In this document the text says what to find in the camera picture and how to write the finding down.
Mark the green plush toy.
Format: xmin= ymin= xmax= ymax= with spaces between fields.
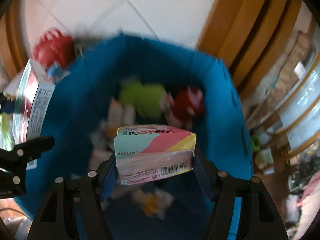
xmin=118 ymin=78 xmax=167 ymax=117

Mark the yellow white small toy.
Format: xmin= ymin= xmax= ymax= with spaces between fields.
xmin=132 ymin=187 xmax=174 ymax=221

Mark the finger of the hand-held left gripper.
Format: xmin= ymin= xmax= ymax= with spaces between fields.
xmin=0 ymin=135 xmax=55 ymax=174

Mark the blue felt storage bin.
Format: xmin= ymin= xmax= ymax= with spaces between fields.
xmin=14 ymin=34 xmax=253 ymax=240

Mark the wooden door frame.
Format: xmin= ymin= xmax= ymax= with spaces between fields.
xmin=196 ymin=0 xmax=314 ymax=93

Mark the pink cloth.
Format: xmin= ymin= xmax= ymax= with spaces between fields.
xmin=299 ymin=177 xmax=320 ymax=232

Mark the red plush toy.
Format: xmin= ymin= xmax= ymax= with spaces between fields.
xmin=172 ymin=87 xmax=206 ymax=121

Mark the white box red teal print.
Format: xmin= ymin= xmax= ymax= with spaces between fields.
xmin=11 ymin=59 xmax=57 ymax=171

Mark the red mesh bag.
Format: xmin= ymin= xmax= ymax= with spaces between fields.
xmin=33 ymin=29 xmax=76 ymax=70

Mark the pastel pad packet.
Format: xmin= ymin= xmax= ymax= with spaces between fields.
xmin=114 ymin=124 xmax=197 ymax=186

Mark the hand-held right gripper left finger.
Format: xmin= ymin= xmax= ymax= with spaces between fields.
xmin=27 ymin=152 xmax=118 ymax=240

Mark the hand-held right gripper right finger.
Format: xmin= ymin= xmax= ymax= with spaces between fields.
xmin=193 ymin=149 xmax=288 ymax=240

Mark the wooden glass cabinet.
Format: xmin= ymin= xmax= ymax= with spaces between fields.
xmin=240 ymin=30 xmax=320 ymax=180

